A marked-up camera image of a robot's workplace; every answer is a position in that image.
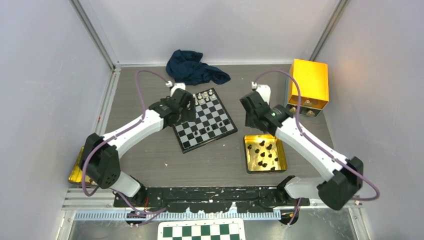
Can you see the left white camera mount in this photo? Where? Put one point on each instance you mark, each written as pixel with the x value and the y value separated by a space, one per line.
pixel 174 86

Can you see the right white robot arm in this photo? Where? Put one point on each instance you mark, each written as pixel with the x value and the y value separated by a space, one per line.
pixel 339 178

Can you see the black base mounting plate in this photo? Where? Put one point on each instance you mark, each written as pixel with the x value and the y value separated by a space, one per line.
pixel 247 199

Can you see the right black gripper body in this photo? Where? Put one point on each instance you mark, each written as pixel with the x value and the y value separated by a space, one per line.
pixel 250 121

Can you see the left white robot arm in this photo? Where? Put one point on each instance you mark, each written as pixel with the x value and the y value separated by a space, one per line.
pixel 100 159

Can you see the orange drawer box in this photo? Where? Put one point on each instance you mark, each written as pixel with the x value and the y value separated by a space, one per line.
pixel 313 80

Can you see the green white checker board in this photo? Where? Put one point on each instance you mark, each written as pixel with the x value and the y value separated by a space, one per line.
pixel 210 229

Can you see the dark blue cloth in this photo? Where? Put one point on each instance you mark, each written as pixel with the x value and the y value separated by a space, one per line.
pixel 185 66

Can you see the gold tin with black pieces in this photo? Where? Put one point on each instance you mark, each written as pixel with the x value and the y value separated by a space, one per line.
pixel 264 153

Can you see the black white chess board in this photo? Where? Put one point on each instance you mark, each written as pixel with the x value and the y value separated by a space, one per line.
pixel 212 122

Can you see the gold tin with white pieces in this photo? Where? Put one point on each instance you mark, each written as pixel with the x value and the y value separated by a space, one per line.
pixel 76 175

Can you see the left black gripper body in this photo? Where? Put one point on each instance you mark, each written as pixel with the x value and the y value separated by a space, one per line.
pixel 188 115

